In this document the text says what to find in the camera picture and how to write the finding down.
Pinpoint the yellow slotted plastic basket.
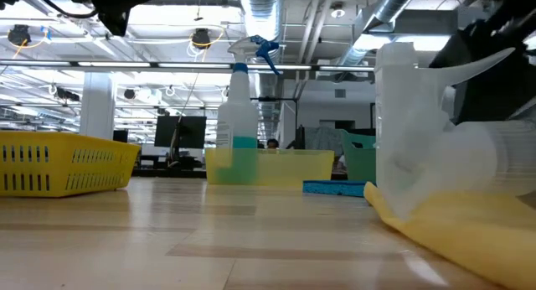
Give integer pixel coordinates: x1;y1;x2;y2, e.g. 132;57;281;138
0;130;142;199

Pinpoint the yellow cloth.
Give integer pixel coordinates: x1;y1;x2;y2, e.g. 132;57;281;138
363;180;536;290

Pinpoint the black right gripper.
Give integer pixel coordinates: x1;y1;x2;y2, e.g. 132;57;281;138
429;0;536;123

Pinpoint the yellow translucent plastic bin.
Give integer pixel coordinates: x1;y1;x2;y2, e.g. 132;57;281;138
204;147;336;187

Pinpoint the dark blue sponge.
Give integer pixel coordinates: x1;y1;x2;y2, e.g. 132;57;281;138
301;179;369;198

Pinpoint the white building column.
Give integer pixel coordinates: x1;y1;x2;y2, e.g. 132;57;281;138
79;70;116;141

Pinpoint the clear pump bottle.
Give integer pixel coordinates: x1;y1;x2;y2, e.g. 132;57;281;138
374;41;536;222

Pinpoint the black computer monitor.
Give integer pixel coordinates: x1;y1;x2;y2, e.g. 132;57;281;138
153;115;208;149

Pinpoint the spray bottle with blue trigger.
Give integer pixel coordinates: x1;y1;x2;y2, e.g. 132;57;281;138
215;34;281;185

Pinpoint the black ceiling device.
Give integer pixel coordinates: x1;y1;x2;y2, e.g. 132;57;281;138
191;27;213;49
7;23;33;47

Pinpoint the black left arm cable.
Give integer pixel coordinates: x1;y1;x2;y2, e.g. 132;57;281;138
41;0;100;19

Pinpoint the teal plastic bin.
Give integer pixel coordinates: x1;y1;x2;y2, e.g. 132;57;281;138
338;129;378;183

